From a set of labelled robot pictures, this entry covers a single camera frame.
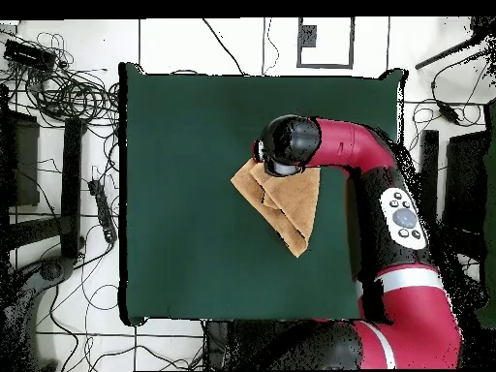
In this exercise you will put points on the orange terry towel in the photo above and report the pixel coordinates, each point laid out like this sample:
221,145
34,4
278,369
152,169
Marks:
290,201

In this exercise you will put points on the black flat box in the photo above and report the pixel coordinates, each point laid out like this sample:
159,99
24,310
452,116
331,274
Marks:
29,54

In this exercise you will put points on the dark green tablecloth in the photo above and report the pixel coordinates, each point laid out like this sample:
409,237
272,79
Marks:
174,232

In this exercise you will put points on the black power strip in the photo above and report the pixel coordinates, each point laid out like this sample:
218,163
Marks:
102,211

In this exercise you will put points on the black power adapter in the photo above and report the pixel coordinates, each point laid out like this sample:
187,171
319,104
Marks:
449,113

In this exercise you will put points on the black square panel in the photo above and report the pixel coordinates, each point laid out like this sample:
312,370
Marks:
23,162
465,182

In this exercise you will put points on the black tripod leg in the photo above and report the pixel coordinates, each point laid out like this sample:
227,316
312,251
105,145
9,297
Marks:
449,52

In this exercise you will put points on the green cloth strip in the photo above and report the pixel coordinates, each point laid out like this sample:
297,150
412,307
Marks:
490,193

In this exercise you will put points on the black stand base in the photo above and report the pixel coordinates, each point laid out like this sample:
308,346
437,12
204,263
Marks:
50,271

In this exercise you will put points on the grey square frame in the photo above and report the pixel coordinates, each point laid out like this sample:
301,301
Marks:
352,42

